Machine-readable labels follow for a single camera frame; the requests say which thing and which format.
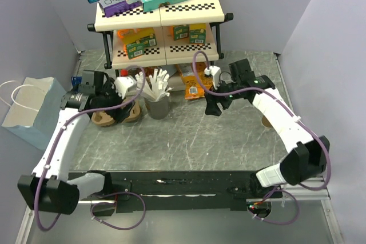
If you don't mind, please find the light blue paper bag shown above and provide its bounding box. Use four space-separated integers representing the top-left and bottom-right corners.
1 77 66 151

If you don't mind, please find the wrapped white straws bundle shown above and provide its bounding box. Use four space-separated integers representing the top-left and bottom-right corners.
135 69 172 102

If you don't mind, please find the green box behind left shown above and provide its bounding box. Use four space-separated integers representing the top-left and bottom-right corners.
139 33 157 47

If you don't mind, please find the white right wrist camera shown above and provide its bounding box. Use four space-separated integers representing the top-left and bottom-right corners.
204 66 221 90

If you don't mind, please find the orange snack bag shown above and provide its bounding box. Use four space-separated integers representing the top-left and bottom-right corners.
176 62 213 100

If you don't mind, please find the yellow green box right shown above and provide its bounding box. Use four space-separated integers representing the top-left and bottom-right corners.
189 23 206 44

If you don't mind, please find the orange box left shelf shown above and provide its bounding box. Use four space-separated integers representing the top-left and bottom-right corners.
117 27 155 50

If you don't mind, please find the brown paper coffee cup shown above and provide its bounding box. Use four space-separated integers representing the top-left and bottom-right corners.
261 115 273 128

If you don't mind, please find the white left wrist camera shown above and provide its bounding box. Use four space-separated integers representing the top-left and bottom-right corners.
114 69 137 99

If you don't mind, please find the purple toothpaste box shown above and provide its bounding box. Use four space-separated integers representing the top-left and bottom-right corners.
95 0 152 18

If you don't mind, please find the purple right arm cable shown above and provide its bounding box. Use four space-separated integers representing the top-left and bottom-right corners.
192 51 332 225

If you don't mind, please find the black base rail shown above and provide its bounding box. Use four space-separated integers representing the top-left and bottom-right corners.
104 171 272 214

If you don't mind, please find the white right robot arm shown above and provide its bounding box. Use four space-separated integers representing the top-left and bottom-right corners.
204 59 330 197

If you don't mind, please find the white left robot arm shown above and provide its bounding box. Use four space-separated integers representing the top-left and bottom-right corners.
17 70 137 215

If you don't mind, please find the green box right shelf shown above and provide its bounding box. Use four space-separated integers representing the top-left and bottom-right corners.
171 25 189 41

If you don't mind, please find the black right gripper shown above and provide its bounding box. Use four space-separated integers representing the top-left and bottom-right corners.
204 75 241 117

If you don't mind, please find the grey straw holder cup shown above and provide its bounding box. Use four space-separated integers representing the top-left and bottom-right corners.
144 96 170 120

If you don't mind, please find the blue chips bag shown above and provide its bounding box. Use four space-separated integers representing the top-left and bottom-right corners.
71 76 82 87

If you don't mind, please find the green box front left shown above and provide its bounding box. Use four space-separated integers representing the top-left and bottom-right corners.
125 41 145 59

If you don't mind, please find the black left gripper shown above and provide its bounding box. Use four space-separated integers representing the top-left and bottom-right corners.
96 78 134 122

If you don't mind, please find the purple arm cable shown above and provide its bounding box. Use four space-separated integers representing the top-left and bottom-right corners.
33 65 147 232
192 51 332 225

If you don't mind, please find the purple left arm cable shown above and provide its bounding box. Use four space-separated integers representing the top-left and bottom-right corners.
33 65 147 232

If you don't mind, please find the cream two-tier shelf rack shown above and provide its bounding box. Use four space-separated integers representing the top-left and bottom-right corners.
87 0 234 74

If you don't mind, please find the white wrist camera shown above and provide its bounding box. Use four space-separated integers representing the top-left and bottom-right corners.
204 66 221 90
114 69 137 99

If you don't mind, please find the brown cardboard cup carrier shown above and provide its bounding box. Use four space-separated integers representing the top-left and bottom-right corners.
91 101 141 127

